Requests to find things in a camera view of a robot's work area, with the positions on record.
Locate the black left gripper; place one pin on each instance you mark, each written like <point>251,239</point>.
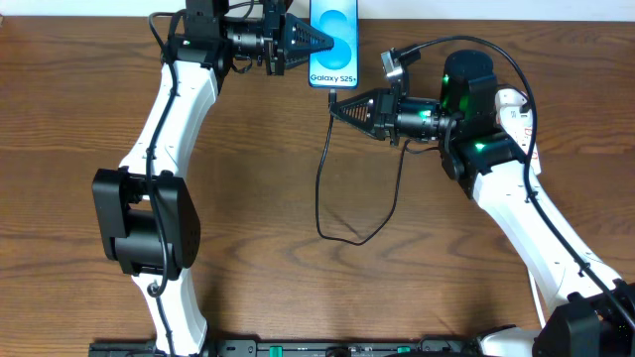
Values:
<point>275,45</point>

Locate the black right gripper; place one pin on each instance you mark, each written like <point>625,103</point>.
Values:
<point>385,115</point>

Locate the blue Galaxy smartphone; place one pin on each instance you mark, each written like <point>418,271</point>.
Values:
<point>337,67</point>

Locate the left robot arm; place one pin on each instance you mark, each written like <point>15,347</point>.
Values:
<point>147,220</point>

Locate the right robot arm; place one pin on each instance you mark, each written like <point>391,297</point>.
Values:
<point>484,132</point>

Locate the white USB charger plug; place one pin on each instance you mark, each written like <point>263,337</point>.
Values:
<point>512,103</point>

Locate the white power strip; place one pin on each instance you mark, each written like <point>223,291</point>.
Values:
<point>518,124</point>

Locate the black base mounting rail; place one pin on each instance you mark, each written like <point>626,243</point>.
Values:
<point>435,346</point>

